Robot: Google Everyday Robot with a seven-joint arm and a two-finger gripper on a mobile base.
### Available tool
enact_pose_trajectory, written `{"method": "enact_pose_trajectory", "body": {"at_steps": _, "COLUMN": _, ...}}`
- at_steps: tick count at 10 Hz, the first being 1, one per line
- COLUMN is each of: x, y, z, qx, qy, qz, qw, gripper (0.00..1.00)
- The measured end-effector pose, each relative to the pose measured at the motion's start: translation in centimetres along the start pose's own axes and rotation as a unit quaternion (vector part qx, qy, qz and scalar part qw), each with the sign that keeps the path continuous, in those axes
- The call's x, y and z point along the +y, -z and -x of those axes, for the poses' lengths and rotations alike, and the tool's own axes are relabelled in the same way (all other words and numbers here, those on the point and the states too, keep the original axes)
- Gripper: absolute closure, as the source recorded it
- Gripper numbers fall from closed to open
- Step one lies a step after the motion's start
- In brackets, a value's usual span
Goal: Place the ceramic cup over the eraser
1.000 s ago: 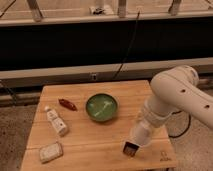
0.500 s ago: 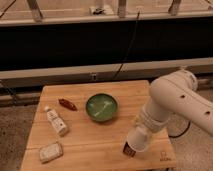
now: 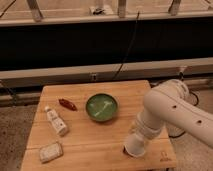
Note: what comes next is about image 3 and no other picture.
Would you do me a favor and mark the green bowl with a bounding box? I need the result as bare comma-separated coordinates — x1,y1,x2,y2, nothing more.
86,93,118,122

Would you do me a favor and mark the red chili pepper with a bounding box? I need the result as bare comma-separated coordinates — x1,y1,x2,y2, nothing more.
59,99,77,111

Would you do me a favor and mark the white tube bottle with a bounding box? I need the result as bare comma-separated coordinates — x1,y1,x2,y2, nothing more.
45,106,69,137

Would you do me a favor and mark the small object on ledge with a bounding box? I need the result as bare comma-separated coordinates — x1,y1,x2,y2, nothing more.
90,6,105,15

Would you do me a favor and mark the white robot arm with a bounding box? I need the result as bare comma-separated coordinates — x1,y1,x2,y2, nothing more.
128,79,213,148

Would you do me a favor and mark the black hanging cable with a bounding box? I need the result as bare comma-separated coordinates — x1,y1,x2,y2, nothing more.
111,9,141,81

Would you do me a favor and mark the wooden table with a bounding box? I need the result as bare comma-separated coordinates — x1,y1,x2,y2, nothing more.
21,80,177,171

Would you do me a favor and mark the white rectangular sponge block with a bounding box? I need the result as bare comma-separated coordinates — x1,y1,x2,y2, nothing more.
39,142,63,163

